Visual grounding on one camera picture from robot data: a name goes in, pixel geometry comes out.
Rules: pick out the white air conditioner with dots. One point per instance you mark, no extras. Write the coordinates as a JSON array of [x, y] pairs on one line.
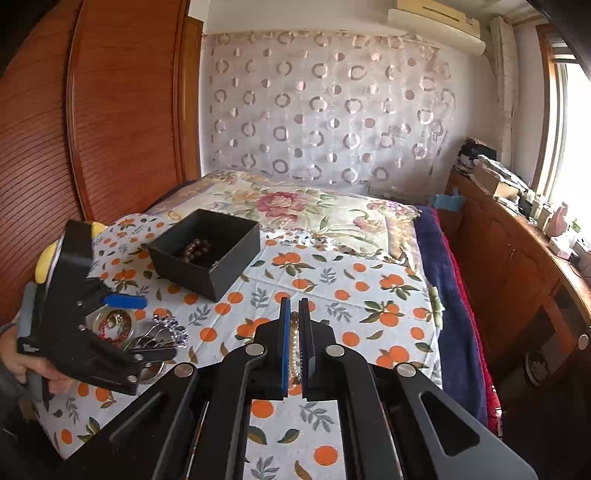
[[438, 27]]

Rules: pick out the black jewelry box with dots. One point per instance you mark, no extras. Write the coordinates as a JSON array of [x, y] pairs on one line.
[[205, 277]]

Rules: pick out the floral quilt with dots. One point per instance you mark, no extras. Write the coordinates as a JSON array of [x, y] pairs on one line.
[[318, 212]]

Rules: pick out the red blanket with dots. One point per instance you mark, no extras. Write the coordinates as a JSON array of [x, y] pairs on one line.
[[480, 350]]

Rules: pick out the pile of clutter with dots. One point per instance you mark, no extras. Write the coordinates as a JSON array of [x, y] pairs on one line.
[[489, 170]]

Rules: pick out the silver crystal hair clip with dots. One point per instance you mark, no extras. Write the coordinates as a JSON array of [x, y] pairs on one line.
[[170, 330]]

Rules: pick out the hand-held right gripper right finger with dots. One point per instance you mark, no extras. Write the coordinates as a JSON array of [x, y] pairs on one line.
[[305, 355]]

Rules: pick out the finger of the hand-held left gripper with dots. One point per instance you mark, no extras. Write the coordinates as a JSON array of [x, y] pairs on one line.
[[154, 354], [125, 301]]

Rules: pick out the teal cloth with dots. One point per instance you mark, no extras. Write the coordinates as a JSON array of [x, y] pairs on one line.
[[443, 201]]

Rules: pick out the blue blanket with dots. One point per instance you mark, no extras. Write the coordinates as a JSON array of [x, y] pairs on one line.
[[450, 295]]

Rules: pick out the person's left hand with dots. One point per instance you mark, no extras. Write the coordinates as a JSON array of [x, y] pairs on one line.
[[18, 364]]

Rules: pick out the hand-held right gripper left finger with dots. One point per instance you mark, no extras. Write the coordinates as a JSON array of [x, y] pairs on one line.
[[285, 355]]

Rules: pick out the window with wooden frame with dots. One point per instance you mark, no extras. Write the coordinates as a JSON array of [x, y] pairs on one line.
[[570, 129]]

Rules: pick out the pink figurine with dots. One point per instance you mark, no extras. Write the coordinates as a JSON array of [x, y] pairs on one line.
[[559, 219]]

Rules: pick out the wooden cabinet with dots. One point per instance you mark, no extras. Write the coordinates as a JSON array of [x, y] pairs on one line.
[[503, 263]]

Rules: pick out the orange print bed sheet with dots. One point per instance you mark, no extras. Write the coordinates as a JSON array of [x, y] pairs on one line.
[[351, 295]]

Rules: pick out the wooden slatted headboard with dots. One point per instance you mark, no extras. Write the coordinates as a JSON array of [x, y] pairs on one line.
[[92, 115]]

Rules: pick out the sheer curtain with circles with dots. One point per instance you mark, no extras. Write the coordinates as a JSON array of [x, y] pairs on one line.
[[323, 110]]

